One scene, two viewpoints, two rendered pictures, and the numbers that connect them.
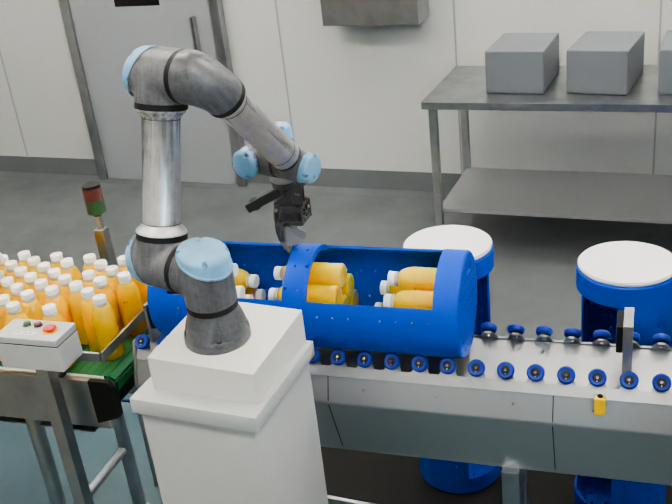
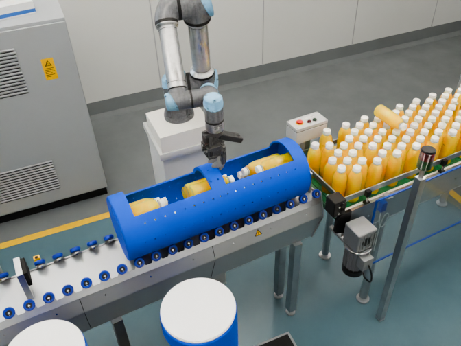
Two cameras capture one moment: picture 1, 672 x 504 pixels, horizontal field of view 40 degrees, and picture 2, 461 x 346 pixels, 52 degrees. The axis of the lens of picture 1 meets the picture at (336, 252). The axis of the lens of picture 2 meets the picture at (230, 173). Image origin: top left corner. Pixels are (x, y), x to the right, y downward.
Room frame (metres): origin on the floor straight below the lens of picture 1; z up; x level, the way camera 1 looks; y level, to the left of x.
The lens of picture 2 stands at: (3.41, -1.01, 2.51)
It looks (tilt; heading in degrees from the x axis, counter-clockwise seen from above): 39 degrees down; 134
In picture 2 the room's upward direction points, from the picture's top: 2 degrees counter-clockwise
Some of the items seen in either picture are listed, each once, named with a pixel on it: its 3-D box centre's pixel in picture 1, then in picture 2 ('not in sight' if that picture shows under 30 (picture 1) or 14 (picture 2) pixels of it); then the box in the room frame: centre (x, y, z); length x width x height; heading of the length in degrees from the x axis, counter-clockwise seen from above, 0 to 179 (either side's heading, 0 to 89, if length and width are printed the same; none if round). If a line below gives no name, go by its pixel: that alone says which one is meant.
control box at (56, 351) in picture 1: (38, 344); (306, 128); (2.22, 0.85, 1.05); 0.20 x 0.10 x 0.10; 70
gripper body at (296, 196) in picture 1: (290, 201); (213, 142); (2.25, 0.11, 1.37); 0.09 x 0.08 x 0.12; 70
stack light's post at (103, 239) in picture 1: (133, 364); (397, 257); (2.89, 0.79, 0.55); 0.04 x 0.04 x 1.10; 70
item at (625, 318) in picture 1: (624, 343); (25, 278); (1.96, -0.70, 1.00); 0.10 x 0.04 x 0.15; 160
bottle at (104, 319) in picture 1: (106, 328); (313, 160); (2.37, 0.70, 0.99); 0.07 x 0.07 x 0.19
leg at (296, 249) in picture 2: not in sight; (293, 279); (2.46, 0.46, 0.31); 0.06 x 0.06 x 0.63; 70
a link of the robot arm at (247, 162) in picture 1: (260, 159); (206, 97); (2.16, 0.16, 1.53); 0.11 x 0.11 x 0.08; 53
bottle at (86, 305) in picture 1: (94, 321); (327, 160); (2.43, 0.74, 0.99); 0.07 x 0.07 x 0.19
